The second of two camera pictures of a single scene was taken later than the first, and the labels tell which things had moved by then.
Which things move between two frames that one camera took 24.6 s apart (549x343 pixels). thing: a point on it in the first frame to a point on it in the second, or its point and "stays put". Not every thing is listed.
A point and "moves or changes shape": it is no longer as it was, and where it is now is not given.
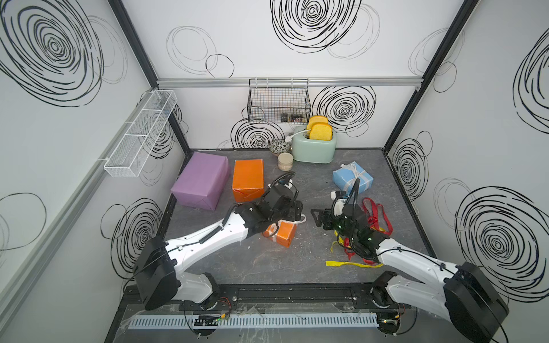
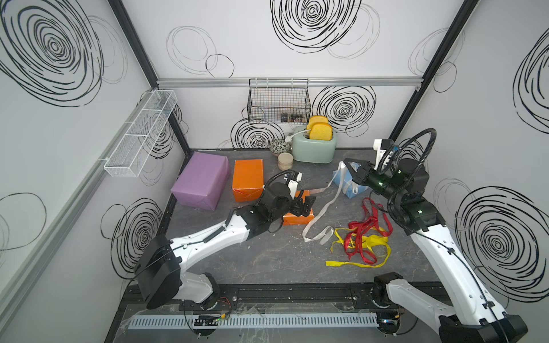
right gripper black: [324, 213] to [363, 172]
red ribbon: [374, 222] stays put
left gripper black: [294, 210] stays put
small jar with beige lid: [285, 161] stays put
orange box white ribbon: [283, 231] moves or changes shape
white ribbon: [272, 230] to [342, 167]
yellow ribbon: [340, 263] stays put
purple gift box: [201, 182] stays put
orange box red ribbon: [248, 180] stays put
